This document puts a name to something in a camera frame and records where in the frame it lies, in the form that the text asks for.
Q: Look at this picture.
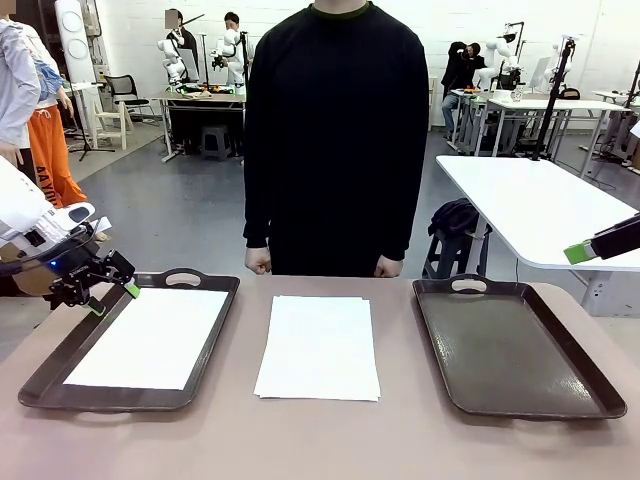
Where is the white desk with black panel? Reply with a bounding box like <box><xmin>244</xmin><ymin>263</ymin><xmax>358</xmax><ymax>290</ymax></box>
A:
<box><xmin>154</xmin><ymin>89</ymin><xmax>249</xmax><ymax>164</ymax></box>

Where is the white wooden chair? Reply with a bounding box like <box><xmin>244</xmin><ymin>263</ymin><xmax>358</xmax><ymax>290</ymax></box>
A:
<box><xmin>92</xmin><ymin>99</ymin><xmax>135</xmax><ymax>151</ymax></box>

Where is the grey plastic stool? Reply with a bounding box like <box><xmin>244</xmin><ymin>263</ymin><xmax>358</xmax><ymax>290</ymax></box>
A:
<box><xmin>201</xmin><ymin>124</ymin><xmax>231</xmax><ymax>161</ymax></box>

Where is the tall black tripod pole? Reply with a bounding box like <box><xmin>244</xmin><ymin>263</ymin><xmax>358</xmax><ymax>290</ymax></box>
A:
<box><xmin>532</xmin><ymin>34</ymin><xmax>579</xmax><ymax>162</ymax></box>

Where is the white A4 paper stack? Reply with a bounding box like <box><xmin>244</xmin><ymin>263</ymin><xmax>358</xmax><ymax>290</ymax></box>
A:
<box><xmin>253</xmin><ymin>294</ymin><xmax>381</xmax><ymax>403</ymax></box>

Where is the large white table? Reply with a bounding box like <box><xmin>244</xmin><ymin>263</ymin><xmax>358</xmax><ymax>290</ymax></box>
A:
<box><xmin>435</xmin><ymin>154</ymin><xmax>640</xmax><ymax>317</ymax></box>

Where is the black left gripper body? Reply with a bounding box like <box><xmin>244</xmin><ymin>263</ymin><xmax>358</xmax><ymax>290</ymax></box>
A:
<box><xmin>48</xmin><ymin>234</ymin><xmax>106</xmax><ymax>307</ymax></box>

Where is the black bag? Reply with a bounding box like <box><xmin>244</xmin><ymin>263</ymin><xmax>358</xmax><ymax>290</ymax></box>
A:
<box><xmin>428</xmin><ymin>198</ymin><xmax>494</xmax><ymax>239</ymax></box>

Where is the black tripod stand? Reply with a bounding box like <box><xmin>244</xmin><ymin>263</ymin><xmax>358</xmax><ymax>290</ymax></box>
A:
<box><xmin>64</xmin><ymin>82</ymin><xmax>116</xmax><ymax>162</ymax></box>

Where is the seated person in black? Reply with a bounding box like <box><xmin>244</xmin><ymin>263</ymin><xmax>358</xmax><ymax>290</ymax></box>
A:
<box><xmin>441</xmin><ymin>42</ymin><xmax>489</xmax><ymax>137</ymax></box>

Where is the person's right forearm black sleeve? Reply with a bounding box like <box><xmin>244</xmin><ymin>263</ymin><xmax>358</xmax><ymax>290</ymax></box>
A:
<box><xmin>243</xmin><ymin>149</ymin><xmax>275</xmax><ymax>250</ymax></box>

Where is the person's right hand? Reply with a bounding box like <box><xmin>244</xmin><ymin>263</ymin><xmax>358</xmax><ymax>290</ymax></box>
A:
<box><xmin>244</xmin><ymin>245</ymin><xmax>273</xmax><ymax>275</ymax></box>

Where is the background person with dark hair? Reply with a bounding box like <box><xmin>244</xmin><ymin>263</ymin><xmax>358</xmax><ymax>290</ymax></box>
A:
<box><xmin>223</xmin><ymin>11</ymin><xmax>254</xmax><ymax>66</ymax></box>

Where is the white A4 sheet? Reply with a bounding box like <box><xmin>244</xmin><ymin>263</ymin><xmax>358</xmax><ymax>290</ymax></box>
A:
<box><xmin>63</xmin><ymin>287</ymin><xmax>230</xmax><ymax>391</ymax></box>

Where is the background person in black coat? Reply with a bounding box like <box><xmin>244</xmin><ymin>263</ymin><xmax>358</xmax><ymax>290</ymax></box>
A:
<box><xmin>166</xmin><ymin>8</ymin><xmax>200</xmax><ymax>81</ymax></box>

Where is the small white background robot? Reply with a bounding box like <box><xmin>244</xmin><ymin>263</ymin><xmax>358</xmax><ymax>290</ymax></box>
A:
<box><xmin>544</xmin><ymin>42</ymin><xmax>569</xmax><ymax>86</ymax></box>

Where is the black stool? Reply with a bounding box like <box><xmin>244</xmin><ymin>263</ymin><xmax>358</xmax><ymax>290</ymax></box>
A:
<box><xmin>422</xmin><ymin>227</ymin><xmax>491</xmax><ymax>281</ymax></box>

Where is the long white background table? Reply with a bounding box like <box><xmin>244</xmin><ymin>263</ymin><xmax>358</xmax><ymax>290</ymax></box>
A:
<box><xmin>487</xmin><ymin>98</ymin><xmax>632</xmax><ymax>174</ymax></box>

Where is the white shelf unit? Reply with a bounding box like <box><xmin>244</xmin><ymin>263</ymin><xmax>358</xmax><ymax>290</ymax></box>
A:
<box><xmin>427</xmin><ymin>74</ymin><xmax>439</xmax><ymax>134</ymax></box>

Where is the brown plastic tray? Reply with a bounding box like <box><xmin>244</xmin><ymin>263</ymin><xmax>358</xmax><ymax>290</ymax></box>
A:
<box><xmin>18</xmin><ymin>268</ymin><xmax>241</xmax><ymax>414</ymax></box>
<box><xmin>412</xmin><ymin>273</ymin><xmax>628</xmax><ymax>420</ymax></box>

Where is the person's left hand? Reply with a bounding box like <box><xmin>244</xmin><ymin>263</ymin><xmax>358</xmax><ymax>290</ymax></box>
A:
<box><xmin>374</xmin><ymin>254</ymin><xmax>404</xmax><ymax>279</ymax></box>

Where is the person's left forearm black sleeve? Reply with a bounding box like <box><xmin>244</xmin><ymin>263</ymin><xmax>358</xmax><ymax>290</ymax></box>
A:
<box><xmin>385</xmin><ymin>149</ymin><xmax>427</xmax><ymax>262</ymax></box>

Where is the person in black sweater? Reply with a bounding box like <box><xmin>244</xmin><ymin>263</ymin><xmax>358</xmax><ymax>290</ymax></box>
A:
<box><xmin>243</xmin><ymin>0</ymin><xmax>431</xmax><ymax>278</ymax></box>

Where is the mannequin striped shirt brown skirt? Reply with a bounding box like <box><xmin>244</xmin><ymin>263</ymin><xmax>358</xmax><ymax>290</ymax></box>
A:
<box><xmin>0</xmin><ymin>0</ymin><xmax>57</xmax><ymax>297</ymax></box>

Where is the black office chair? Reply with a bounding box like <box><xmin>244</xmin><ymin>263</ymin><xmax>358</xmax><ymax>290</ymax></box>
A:
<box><xmin>103</xmin><ymin>74</ymin><xmax>157</xmax><ymax>126</ymax></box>

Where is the white computer monitor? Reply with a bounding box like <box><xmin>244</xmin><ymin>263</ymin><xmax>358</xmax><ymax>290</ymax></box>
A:
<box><xmin>528</xmin><ymin>55</ymin><xmax>552</xmax><ymax>92</ymax></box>

